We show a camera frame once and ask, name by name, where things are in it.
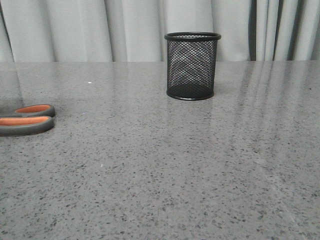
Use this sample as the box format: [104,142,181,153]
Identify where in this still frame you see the grey and orange scissors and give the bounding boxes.
[0,104,56,137]

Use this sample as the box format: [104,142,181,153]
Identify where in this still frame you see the black mesh pen holder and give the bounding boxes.
[164,32,222,101]

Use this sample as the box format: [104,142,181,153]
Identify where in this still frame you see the grey curtain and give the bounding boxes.
[0,0,320,62]

